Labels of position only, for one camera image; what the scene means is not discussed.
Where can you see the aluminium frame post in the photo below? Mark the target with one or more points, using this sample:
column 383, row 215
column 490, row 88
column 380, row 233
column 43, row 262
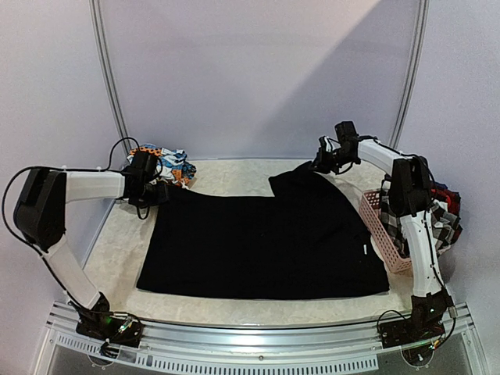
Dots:
column 97, row 18
column 412, row 69

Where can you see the red black plaid shirt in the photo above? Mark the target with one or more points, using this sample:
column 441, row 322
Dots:
column 451, row 198

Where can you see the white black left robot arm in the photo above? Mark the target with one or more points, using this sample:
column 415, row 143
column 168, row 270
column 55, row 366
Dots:
column 40, row 213

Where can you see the front aluminium rail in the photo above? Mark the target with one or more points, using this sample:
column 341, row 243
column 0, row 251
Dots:
column 354, row 347

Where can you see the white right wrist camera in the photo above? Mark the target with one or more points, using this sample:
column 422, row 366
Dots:
column 327, row 144

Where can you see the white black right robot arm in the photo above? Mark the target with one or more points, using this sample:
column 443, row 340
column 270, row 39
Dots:
column 410, row 199

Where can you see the black white checked shirt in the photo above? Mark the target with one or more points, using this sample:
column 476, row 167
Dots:
column 445, row 226

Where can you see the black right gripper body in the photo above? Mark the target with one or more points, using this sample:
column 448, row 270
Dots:
column 323, row 158

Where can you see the right aluminium frame post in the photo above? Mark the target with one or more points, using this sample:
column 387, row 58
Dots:
column 412, row 69

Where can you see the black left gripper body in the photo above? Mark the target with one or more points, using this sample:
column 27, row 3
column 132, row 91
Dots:
column 151, row 196

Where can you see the colourful patterned folded shorts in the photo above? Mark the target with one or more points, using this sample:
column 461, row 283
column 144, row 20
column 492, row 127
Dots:
column 172, row 166

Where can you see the black t-shirt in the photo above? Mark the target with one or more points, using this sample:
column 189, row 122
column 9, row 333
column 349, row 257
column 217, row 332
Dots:
column 306, row 241

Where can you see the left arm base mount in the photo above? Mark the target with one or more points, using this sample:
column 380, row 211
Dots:
column 99, row 322

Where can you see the pink plastic laundry basket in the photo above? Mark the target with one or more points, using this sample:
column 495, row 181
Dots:
column 369, row 210

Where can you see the left aluminium frame post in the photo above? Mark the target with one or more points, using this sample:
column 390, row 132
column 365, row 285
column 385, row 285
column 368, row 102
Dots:
column 97, row 18

